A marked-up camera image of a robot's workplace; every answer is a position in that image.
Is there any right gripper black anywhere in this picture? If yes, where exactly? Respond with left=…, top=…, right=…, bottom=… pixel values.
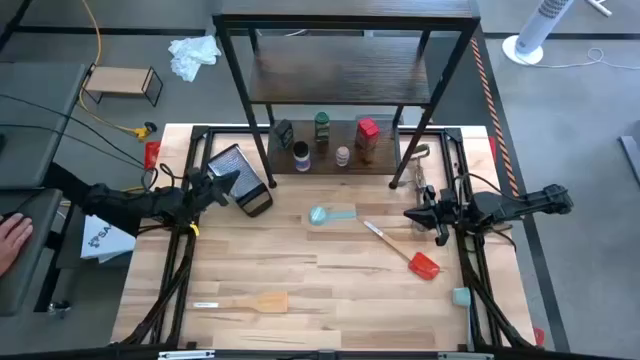
left=403, top=185, right=461, bottom=247

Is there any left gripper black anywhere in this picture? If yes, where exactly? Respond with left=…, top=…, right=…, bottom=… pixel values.
left=184, top=167, right=241, bottom=221

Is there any smoked paprika patterned tin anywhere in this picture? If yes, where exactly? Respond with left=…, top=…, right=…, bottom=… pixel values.
left=273, top=118, right=295, bottom=150

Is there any garlic powder jar purple label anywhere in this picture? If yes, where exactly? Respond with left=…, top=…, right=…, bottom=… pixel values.
left=292, top=140, right=312, bottom=173

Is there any large spice jar red lid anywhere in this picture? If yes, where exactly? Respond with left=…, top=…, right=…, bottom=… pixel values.
left=355, top=117, right=381, bottom=164

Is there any oregano jar green lid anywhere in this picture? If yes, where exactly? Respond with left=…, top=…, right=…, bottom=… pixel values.
left=313, top=111, right=331, bottom=145

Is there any small wooden shelf riser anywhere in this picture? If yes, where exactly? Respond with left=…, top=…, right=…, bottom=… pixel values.
left=81, top=63, right=165, bottom=108

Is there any metal spiral whisk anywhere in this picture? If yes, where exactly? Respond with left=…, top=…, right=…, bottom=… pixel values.
left=407, top=143, right=432, bottom=201

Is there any teal measuring scoop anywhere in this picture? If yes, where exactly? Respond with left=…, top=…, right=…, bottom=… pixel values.
left=308, top=205, right=358, bottom=227

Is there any wooden flat spatula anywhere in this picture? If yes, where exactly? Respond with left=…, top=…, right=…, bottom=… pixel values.
left=192, top=291, right=290, bottom=315

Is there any orange black striped tape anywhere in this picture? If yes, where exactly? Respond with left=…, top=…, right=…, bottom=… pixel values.
left=469, top=37, right=521, bottom=199

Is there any white paper card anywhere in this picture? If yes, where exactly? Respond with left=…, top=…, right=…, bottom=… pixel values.
left=79, top=214, right=137, bottom=265

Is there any white crumpled cloth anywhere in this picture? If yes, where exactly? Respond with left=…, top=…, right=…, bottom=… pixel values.
left=167, top=34, right=223, bottom=83

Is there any grey desk top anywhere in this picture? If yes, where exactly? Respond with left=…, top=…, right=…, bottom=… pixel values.
left=0, top=62, right=89, bottom=190
left=0, top=188, right=64, bottom=317

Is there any white tower fan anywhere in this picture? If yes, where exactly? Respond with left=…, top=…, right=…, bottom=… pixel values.
left=501, top=0, right=576, bottom=67

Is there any person's hand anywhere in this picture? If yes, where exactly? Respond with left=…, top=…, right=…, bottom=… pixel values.
left=0, top=212, right=35, bottom=277

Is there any grey board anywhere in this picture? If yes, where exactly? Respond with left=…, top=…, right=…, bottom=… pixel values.
left=618, top=119, right=640, bottom=187

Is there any metal box grater black handle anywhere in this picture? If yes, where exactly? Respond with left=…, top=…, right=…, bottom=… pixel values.
left=206, top=143, right=274, bottom=219

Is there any red spatula wooden handle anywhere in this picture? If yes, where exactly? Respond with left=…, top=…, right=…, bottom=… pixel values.
left=362, top=219, right=442, bottom=282

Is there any black cable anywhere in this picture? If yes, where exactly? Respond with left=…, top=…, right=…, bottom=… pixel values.
left=0, top=122, right=149, bottom=171
left=0, top=92, right=151, bottom=171

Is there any black frame dark wood shelf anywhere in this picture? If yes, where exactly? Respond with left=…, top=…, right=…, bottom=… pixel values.
left=212, top=0, right=481, bottom=190

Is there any yellow extension cable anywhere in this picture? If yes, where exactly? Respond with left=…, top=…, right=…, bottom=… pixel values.
left=77, top=0, right=158, bottom=143

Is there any white fan cable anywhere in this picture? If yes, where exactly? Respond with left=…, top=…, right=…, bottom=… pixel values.
left=519, top=47, right=640, bottom=72

